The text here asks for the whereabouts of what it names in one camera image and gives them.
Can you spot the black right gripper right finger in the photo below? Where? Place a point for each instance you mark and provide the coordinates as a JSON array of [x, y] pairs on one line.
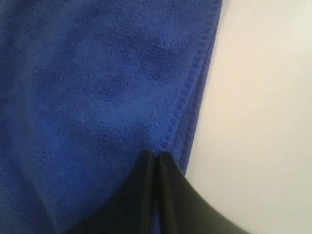
[[181, 209]]

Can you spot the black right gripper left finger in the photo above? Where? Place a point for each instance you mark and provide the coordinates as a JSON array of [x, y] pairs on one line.
[[129, 210]]

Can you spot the blue towel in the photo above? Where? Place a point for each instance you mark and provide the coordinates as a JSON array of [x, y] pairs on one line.
[[85, 86]]

